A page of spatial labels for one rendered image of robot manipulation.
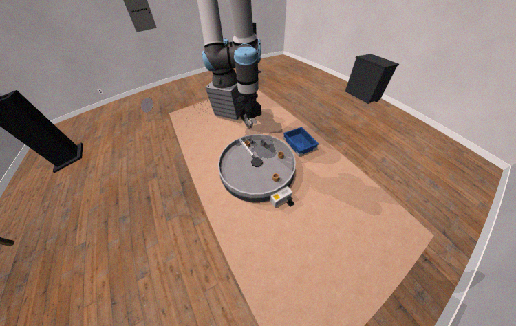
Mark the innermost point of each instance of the blue crate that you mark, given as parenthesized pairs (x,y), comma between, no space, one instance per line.
(300,141)

